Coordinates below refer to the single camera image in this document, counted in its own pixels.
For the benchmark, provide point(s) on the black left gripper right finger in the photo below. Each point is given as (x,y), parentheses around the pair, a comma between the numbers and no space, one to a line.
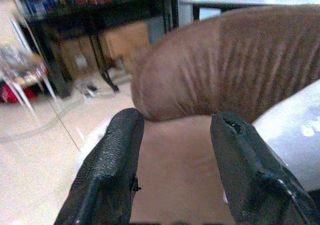
(250,175)

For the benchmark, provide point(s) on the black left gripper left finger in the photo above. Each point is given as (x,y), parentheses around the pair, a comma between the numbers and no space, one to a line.
(105,165)

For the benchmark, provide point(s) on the white printed pillow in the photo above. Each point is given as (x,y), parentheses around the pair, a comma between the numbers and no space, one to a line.
(292,132)

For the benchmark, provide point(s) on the white fluffy rug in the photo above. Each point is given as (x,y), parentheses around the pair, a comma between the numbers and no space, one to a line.
(93,137)

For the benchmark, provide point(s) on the red bag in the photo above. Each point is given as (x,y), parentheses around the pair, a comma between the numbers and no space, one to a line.
(13,95)

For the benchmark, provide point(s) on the brown cardboard box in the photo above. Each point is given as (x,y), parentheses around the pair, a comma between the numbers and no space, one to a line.
(127,41)

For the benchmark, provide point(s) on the black metal shelf rack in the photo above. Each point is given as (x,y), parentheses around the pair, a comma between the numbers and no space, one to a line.
(100,17)

